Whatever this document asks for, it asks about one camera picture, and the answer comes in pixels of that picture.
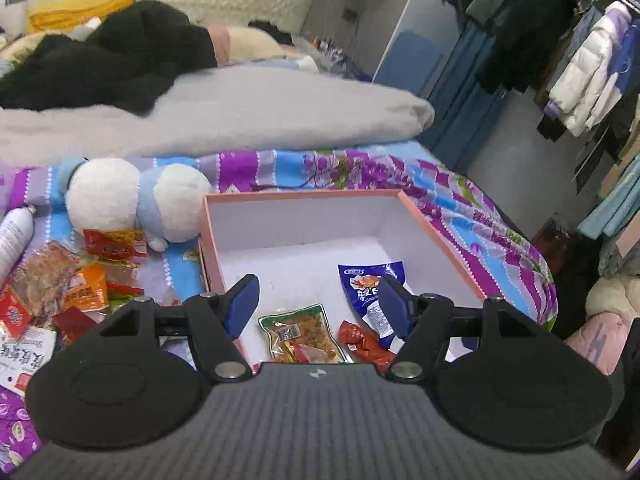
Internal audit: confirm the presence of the row of small bottles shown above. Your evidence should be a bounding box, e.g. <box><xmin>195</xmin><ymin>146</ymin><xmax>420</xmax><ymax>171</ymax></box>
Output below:
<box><xmin>312</xmin><ymin>35</ymin><xmax>346</xmax><ymax>61</ymax></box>

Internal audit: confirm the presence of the beige and blue blanket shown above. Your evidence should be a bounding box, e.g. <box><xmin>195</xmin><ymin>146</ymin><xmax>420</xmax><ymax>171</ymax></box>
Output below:
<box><xmin>0</xmin><ymin>35</ymin><xmax>51</xmax><ymax>78</ymax></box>

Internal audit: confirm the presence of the teal hanging garment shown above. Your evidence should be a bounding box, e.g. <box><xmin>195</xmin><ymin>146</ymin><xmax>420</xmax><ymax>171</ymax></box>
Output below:
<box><xmin>577</xmin><ymin>157</ymin><xmax>640</xmax><ymax>241</ymax></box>

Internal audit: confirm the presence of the red and yellow snack packet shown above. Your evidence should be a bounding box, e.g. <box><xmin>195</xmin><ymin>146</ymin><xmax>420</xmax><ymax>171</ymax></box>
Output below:
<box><xmin>81</xmin><ymin>228</ymin><xmax>148</xmax><ymax>262</ymax></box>

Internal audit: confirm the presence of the blue snack packet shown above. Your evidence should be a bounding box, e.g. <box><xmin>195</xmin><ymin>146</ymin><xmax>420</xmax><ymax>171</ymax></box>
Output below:
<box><xmin>337</xmin><ymin>260</ymin><xmax>416</xmax><ymax>351</ymax></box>

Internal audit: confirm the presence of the grey duvet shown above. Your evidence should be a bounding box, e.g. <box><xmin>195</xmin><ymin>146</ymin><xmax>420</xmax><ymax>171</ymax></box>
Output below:
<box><xmin>0</xmin><ymin>62</ymin><xmax>436</xmax><ymax>166</ymax></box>

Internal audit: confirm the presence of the white printed snack packet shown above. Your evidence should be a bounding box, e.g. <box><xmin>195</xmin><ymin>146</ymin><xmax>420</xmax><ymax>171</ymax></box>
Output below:
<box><xmin>0</xmin><ymin>325</ymin><xmax>58</xmax><ymax>396</ymax></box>

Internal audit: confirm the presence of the green snack packet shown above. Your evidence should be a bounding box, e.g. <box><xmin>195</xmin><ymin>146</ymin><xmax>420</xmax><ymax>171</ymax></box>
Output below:
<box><xmin>257</xmin><ymin>303</ymin><xmax>353</xmax><ymax>365</ymax></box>

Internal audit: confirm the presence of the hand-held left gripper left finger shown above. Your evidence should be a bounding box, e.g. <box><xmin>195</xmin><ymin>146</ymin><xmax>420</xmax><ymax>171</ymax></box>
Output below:
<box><xmin>95</xmin><ymin>274</ymin><xmax>261</xmax><ymax>382</ymax></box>

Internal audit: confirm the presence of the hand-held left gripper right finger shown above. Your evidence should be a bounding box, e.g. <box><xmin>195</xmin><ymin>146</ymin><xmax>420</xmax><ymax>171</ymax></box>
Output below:
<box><xmin>377</xmin><ymin>276</ymin><xmax>546</xmax><ymax>381</ymax></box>

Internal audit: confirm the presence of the blue curtain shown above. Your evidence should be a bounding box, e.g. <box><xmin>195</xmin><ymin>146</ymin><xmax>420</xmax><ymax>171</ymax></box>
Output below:
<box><xmin>417</xmin><ymin>20</ymin><xmax>506</xmax><ymax>171</ymax></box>

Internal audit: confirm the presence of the white puffer jacket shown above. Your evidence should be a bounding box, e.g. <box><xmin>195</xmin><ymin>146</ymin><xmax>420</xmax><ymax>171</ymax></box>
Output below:
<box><xmin>537</xmin><ymin>0</ymin><xmax>633</xmax><ymax>136</ymax></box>

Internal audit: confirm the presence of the orange snack packet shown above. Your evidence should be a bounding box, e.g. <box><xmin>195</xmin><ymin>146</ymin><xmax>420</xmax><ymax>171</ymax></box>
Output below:
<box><xmin>62</xmin><ymin>262</ymin><xmax>110</xmax><ymax>313</ymax></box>

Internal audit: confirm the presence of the white and blue plush toy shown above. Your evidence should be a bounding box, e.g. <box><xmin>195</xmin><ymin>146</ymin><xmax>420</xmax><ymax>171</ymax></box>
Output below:
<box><xmin>56</xmin><ymin>157</ymin><xmax>212</xmax><ymax>252</ymax></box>

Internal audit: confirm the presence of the black jacket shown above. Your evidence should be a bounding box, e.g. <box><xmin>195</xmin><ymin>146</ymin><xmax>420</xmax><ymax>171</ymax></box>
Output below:
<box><xmin>0</xmin><ymin>0</ymin><xmax>218</xmax><ymax>113</ymax></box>

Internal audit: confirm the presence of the pink cardboard box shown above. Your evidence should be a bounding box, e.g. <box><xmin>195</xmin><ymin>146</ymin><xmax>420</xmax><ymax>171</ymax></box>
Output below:
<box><xmin>198</xmin><ymin>189</ymin><xmax>487</xmax><ymax>366</ymax></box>

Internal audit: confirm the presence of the black cloth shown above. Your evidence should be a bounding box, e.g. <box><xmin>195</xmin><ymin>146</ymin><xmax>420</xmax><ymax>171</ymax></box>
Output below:
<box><xmin>248</xmin><ymin>19</ymin><xmax>293</xmax><ymax>46</ymax></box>

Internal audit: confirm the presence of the dark red snack packet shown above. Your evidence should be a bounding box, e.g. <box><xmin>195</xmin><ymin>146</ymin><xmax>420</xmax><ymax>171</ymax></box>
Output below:
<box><xmin>52</xmin><ymin>305</ymin><xmax>108</xmax><ymax>346</ymax></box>
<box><xmin>337</xmin><ymin>320</ymin><xmax>398</xmax><ymax>368</ymax></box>

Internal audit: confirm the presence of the cream puffer jacket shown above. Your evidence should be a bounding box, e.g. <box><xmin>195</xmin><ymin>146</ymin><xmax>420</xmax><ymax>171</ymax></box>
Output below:
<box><xmin>585</xmin><ymin>275</ymin><xmax>640</xmax><ymax>321</ymax></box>

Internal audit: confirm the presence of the white spray can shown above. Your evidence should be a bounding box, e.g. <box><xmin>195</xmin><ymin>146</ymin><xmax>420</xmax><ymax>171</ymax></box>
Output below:
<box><xmin>0</xmin><ymin>204</ymin><xmax>38</xmax><ymax>286</ymax></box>

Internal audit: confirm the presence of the pink puffer jacket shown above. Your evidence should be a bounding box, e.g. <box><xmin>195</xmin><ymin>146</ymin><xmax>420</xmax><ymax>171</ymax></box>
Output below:
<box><xmin>565</xmin><ymin>310</ymin><xmax>638</xmax><ymax>376</ymax></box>

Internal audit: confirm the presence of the yellow blanket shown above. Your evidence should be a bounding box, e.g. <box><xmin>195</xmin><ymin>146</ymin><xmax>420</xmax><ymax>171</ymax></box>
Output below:
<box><xmin>27</xmin><ymin>0</ymin><xmax>141</xmax><ymax>33</ymax></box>

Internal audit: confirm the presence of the beige pillow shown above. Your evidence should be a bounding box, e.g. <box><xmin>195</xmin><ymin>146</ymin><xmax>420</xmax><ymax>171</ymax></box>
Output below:
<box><xmin>222</xmin><ymin>25</ymin><xmax>286</xmax><ymax>63</ymax></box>

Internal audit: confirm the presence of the clear dried fish packet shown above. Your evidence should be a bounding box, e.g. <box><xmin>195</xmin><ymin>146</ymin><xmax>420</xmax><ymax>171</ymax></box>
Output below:
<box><xmin>0</xmin><ymin>241</ymin><xmax>81</xmax><ymax>338</ymax></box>

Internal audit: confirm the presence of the black hanging coat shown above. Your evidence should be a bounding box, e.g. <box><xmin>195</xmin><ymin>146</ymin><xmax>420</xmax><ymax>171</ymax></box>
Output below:
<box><xmin>475</xmin><ymin>0</ymin><xmax>581</xmax><ymax>95</ymax></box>

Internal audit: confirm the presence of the white cabinet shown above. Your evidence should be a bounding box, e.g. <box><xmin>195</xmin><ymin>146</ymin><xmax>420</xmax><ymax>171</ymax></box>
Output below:
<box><xmin>302</xmin><ymin>0</ymin><xmax>473</xmax><ymax>83</ymax></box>

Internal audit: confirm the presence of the pink cloth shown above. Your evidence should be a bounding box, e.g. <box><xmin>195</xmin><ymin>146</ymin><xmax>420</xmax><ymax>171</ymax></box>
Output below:
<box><xmin>202</xmin><ymin>22</ymin><xmax>231</xmax><ymax>66</ymax></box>

